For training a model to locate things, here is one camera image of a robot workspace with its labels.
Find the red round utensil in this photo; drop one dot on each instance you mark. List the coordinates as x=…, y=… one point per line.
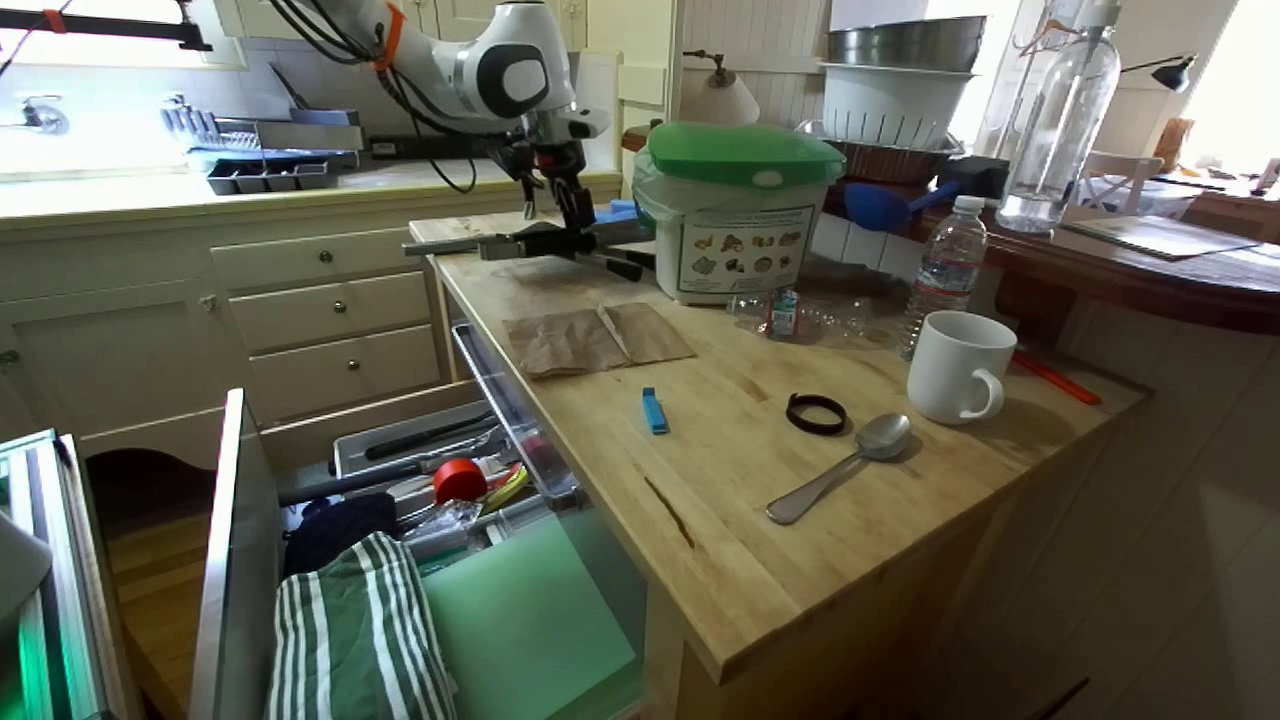
x=462, y=481

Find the white plastic colander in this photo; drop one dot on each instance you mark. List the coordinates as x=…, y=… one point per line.
x=884, y=107

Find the green white striped towel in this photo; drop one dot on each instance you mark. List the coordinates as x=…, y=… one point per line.
x=352, y=641

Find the cream kitchen base cabinet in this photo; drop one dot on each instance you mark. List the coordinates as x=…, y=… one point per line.
x=322, y=304

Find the white bin with green lid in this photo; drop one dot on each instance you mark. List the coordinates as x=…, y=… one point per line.
x=735, y=254

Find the white ceramic mug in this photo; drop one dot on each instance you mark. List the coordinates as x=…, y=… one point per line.
x=954, y=361

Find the dark quilted pot holder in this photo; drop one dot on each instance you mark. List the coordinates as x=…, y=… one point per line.
x=334, y=526

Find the blue bowl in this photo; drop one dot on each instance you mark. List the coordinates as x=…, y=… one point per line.
x=883, y=207

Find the metal spoon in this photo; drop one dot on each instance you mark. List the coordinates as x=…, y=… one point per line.
x=883, y=437

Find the blue cloth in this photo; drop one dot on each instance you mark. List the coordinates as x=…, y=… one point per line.
x=618, y=215

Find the dark wooden counter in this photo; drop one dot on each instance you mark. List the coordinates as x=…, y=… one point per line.
x=1201, y=286

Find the black desk lamp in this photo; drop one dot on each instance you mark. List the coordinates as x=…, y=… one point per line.
x=1172, y=73

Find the large clear glass jug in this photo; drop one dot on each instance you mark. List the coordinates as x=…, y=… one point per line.
x=1060, y=121

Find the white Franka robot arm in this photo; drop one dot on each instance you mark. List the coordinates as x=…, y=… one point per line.
x=440, y=63

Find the white shade desk lamp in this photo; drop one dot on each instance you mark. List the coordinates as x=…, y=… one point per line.
x=720, y=100

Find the dark ice cube tray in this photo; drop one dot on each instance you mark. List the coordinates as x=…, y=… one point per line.
x=264, y=174

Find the grey flat tray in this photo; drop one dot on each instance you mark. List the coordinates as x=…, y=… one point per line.
x=1146, y=239

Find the grey cutlery tray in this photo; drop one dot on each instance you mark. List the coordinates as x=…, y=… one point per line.
x=350, y=462

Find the steel fronted drawer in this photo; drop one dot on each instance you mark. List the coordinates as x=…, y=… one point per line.
x=226, y=574

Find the red pencil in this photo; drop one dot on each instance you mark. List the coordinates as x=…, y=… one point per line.
x=1060, y=383

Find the brown paper sheet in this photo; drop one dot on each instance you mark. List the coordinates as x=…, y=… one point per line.
x=575, y=341

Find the black camera stand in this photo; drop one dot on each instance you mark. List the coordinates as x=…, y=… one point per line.
x=531, y=200

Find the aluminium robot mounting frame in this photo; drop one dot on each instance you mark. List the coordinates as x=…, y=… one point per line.
x=72, y=602

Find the clear plastic water bottle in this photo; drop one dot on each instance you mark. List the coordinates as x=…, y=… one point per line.
x=954, y=265

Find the yellow green utensil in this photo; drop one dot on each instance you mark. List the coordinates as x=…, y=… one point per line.
x=507, y=488

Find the light green cutting mat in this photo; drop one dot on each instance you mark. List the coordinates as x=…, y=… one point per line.
x=523, y=626

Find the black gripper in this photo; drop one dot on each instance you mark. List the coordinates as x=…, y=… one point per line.
x=552, y=161

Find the cream wall cabinet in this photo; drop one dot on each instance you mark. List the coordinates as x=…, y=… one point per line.
x=264, y=19

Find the chrome faucet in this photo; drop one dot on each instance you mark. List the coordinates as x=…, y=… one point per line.
x=41, y=119

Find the black rod with orange band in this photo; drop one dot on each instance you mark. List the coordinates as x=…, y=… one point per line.
x=135, y=28

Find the small glass jar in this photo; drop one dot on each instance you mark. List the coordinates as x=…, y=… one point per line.
x=787, y=319

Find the grey dish rack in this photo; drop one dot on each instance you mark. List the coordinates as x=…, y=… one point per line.
x=305, y=137

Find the stainless steel bowl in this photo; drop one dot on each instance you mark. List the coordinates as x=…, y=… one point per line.
x=904, y=40

